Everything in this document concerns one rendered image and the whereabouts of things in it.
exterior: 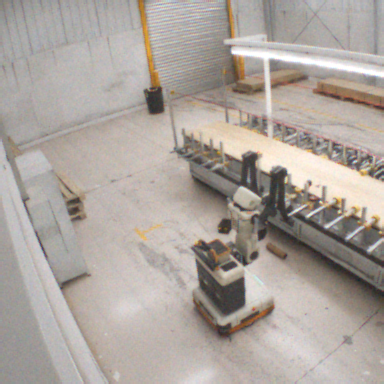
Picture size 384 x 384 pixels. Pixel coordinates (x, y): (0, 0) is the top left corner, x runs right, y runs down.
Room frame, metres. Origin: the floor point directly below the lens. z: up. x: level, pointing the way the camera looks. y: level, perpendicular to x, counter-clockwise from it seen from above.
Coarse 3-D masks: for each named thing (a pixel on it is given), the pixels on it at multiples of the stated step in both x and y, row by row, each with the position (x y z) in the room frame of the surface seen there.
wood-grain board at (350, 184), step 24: (216, 120) 6.17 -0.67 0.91; (216, 144) 5.09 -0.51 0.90; (240, 144) 4.96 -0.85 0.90; (264, 144) 4.84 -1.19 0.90; (288, 144) 4.72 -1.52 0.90; (264, 168) 4.09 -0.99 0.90; (288, 168) 3.99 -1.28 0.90; (312, 168) 3.90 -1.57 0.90; (336, 168) 3.81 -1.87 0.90; (312, 192) 3.35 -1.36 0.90; (336, 192) 3.27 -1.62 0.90; (360, 192) 3.18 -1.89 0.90; (360, 216) 2.75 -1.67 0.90
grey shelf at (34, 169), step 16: (16, 160) 4.08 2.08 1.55; (32, 160) 3.97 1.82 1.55; (32, 176) 3.48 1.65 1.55; (48, 176) 3.54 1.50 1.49; (48, 192) 3.52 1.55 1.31; (64, 208) 3.57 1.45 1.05; (32, 224) 3.38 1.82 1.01; (64, 224) 3.54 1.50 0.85; (64, 256) 3.48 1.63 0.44; (80, 256) 3.84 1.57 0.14; (64, 272) 3.44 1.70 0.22; (80, 272) 3.53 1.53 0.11
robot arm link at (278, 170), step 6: (276, 168) 2.67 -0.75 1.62; (282, 168) 2.64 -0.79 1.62; (276, 174) 2.61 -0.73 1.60; (276, 180) 2.62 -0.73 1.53; (270, 186) 2.64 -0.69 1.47; (276, 186) 2.62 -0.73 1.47; (270, 192) 2.62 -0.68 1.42; (270, 198) 2.61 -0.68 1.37; (270, 204) 2.60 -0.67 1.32; (270, 210) 2.59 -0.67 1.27; (276, 210) 2.59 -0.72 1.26
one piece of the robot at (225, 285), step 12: (204, 252) 2.73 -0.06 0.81; (204, 264) 2.63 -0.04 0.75; (228, 264) 2.51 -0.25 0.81; (240, 264) 2.48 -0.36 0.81; (204, 276) 2.66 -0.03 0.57; (216, 276) 2.43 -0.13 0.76; (228, 276) 2.37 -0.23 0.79; (240, 276) 2.42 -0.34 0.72; (204, 288) 2.70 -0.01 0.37; (216, 288) 2.45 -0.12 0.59; (228, 288) 2.36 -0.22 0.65; (240, 288) 2.41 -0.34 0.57; (216, 300) 2.49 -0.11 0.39; (228, 300) 2.36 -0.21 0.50; (240, 300) 2.41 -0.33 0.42; (228, 312) 2.35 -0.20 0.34
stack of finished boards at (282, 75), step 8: (272, 72) 12.20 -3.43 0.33; (280, 72) 12.13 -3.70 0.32; (288, 72) 12.02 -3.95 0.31; (296, 72) 11.91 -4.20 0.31; (248, 80) 11.44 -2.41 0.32; (256, 80) 11.31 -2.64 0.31; (264, 80) 11.20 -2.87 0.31; (280, 80) 11.44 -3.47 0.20; (248, 88) 10.97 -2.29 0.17; (256, 88) 10.90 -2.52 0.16
